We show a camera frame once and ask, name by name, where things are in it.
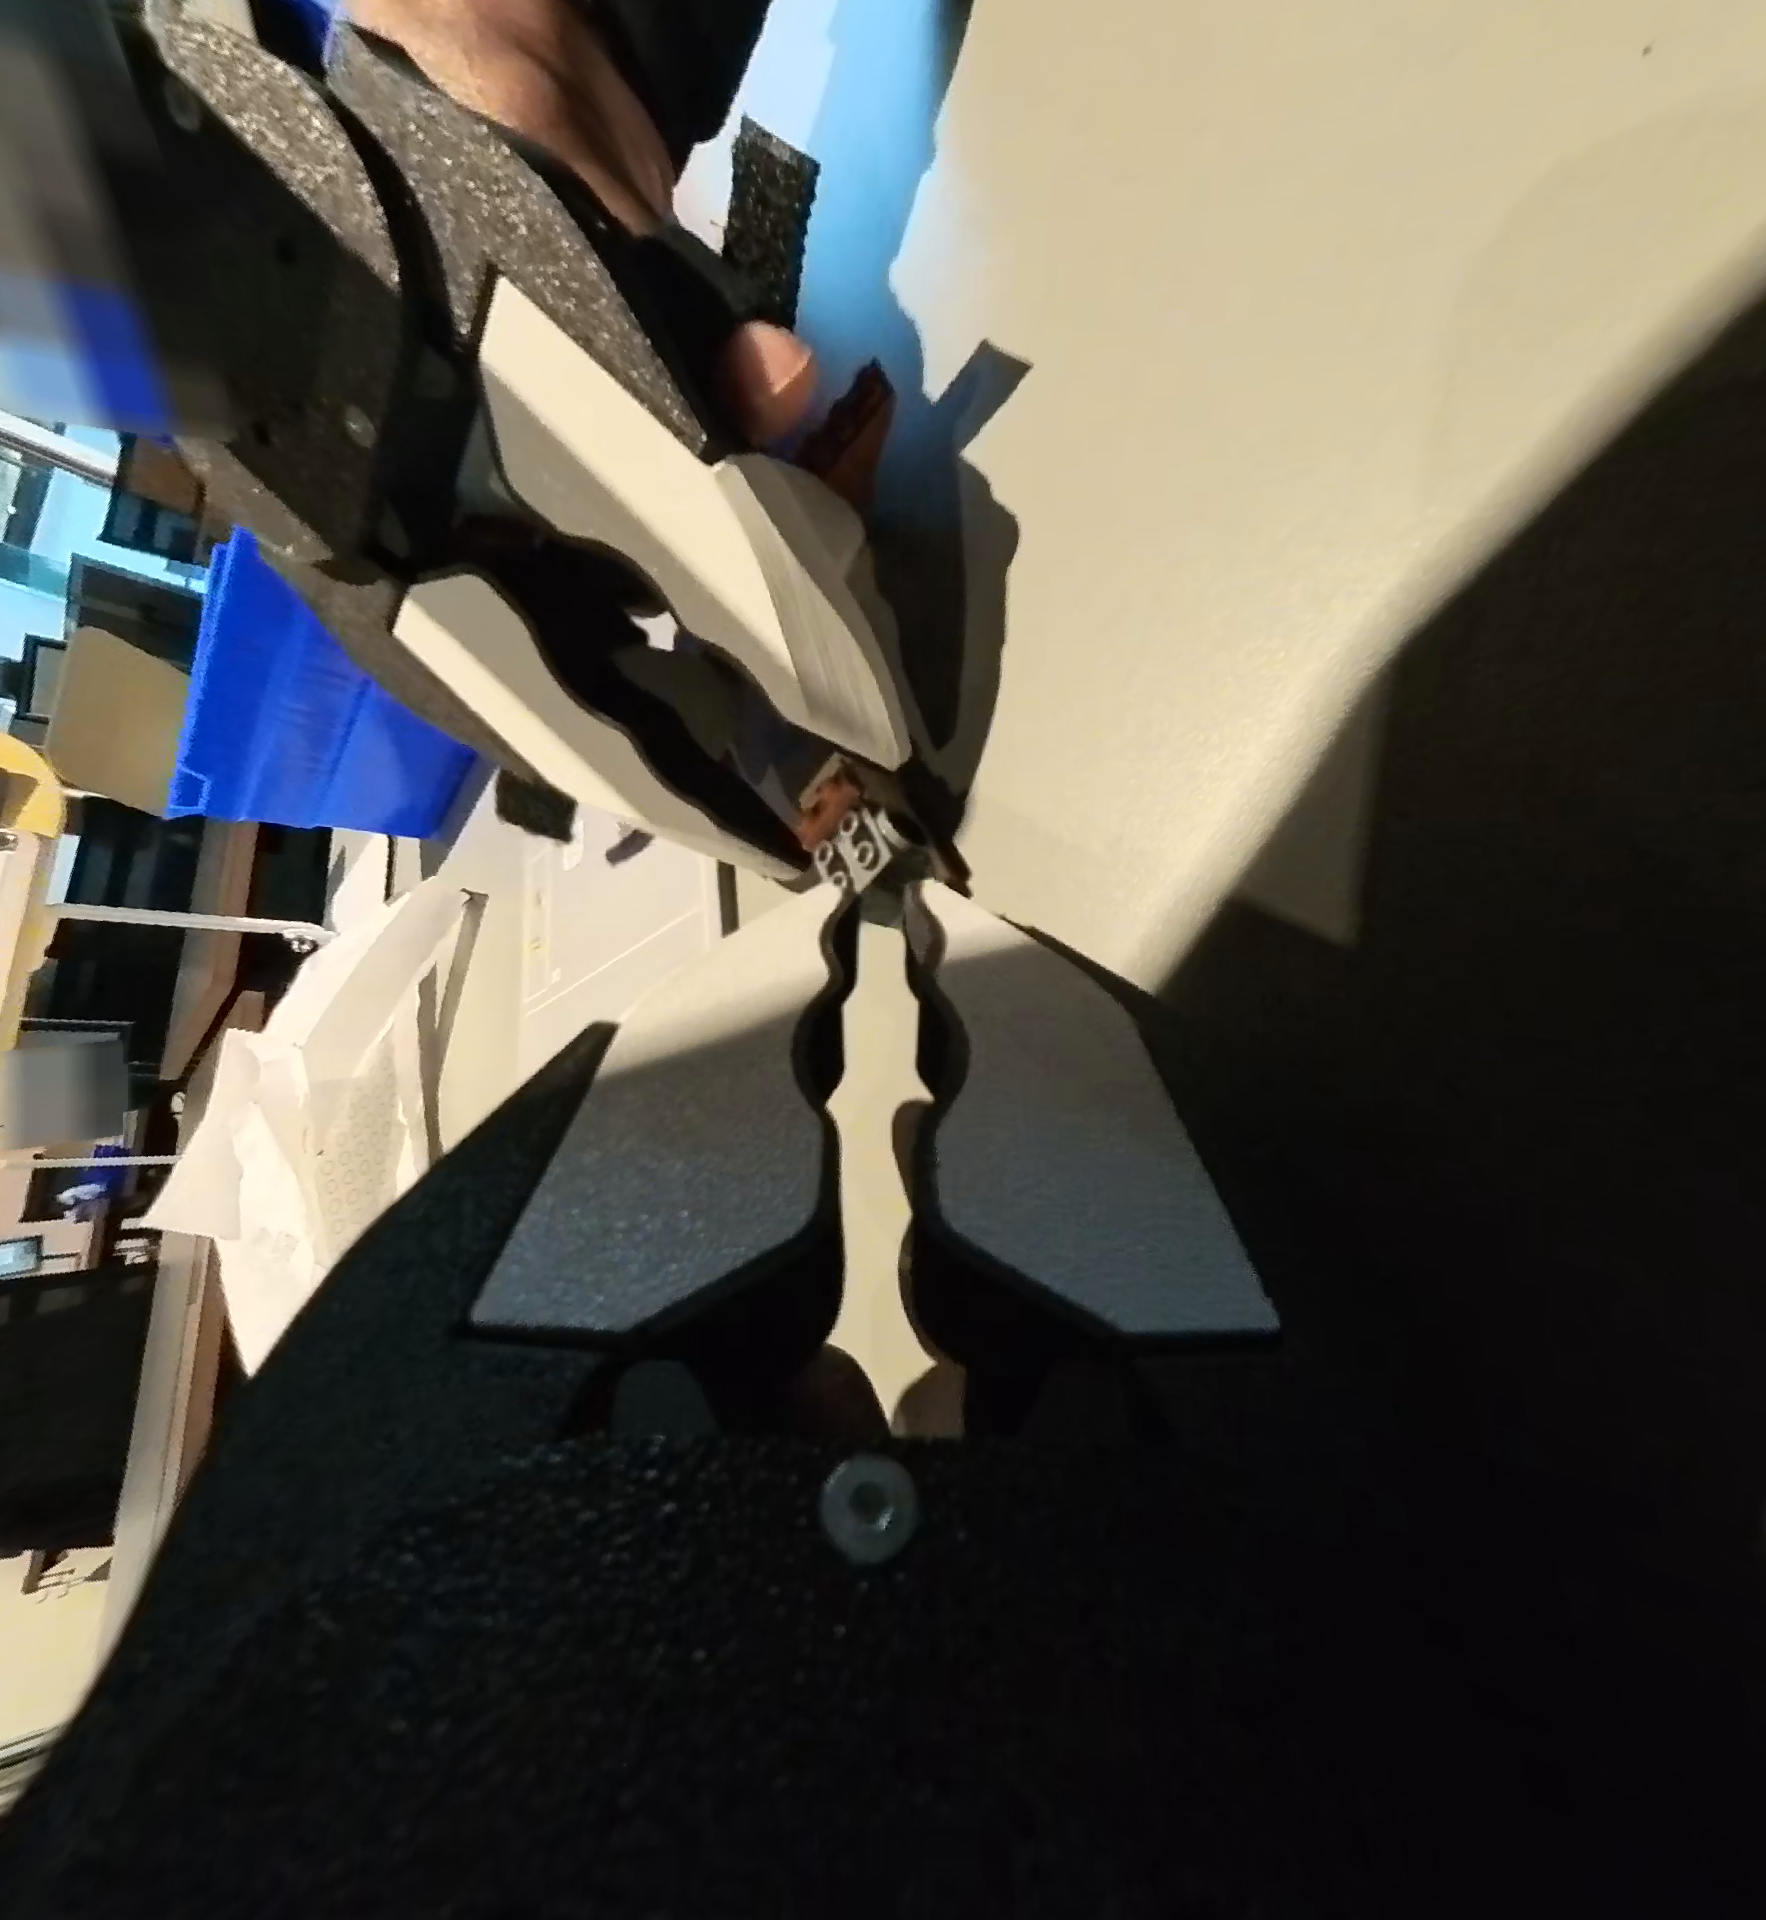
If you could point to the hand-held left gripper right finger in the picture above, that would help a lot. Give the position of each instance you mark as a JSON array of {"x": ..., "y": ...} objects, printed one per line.
[{"x": 1079, "y": 1184}]

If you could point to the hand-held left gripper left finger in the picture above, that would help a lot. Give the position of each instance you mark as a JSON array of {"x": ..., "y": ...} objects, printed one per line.
[{"x": 675, "y": 1201}]

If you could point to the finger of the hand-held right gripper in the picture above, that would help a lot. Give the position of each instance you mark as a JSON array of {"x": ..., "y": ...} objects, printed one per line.
[
  {"x": 630, "y": 451},
  {"x": 524, "y": 683}
]

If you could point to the reddish brown toy plate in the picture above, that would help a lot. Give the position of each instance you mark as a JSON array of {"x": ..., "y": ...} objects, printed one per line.
[{"x": 853, "y": 427}]

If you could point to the orange toy brick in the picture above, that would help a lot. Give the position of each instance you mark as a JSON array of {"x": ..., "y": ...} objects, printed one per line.
[{"x": 829, "y": 803}]

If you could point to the grey toy brick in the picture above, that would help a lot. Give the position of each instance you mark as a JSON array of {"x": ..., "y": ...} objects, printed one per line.
[{"x": 853, "y": 852}]

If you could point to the grey desk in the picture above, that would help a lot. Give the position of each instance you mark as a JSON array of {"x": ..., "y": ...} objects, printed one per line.
[{"x": 1274, "y": 374}]

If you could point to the person's left hand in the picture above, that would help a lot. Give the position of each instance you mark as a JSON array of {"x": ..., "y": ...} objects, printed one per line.
[{"x": 839, "y": 1395}]

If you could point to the person's right hand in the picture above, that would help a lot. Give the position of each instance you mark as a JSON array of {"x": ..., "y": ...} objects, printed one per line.
[{"x": 524, "y": 77}]

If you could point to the stack of nested blue bins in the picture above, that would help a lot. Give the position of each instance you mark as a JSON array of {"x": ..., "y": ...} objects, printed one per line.
[{"x": 298, "y": 720}]

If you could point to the white crumpled paper bags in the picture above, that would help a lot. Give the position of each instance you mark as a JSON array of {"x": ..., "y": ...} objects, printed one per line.
[{"x": 315, "y": 1112}]

